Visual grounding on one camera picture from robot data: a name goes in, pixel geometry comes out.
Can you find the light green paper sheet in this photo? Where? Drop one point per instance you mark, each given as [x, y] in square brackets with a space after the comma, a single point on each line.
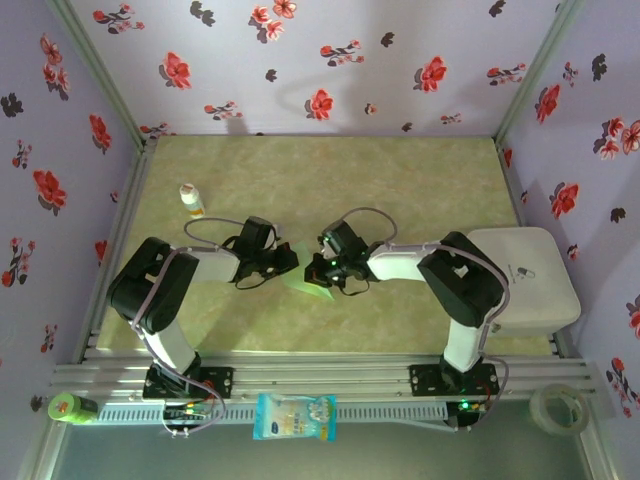
[300, 282]

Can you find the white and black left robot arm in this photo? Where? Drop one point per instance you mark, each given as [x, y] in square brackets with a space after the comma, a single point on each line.
[150, 285]

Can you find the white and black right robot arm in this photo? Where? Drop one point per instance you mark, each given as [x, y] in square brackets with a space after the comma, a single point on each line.
[460, 280]

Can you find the small white pill bottle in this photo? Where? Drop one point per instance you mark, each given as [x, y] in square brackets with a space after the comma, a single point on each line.
[191, 200]

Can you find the blue wet wipes packet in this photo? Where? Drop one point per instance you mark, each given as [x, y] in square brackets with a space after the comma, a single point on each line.
[295, 417]

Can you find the white plastic medicine box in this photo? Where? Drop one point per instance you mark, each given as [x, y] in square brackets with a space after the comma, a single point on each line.
[545, 280]

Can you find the clear adhesive tape roll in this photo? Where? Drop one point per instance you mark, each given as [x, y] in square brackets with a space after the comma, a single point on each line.
[537, 412]

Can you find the long aluminium mounting rail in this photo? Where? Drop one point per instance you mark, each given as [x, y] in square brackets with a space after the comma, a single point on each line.
[320, 372]

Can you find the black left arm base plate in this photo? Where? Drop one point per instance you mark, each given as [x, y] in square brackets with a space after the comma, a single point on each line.
[220, 382]

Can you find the aluminium side rail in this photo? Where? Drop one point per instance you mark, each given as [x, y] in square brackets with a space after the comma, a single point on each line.
[511, 180]
[114, 250]

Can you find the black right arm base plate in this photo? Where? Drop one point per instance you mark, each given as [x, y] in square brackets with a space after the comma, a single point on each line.
[422, 380]

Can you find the aluminium frame post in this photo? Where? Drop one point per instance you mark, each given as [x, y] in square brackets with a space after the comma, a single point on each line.
[42, 450]
[102, 75]
[539, 75]
[597, 460]

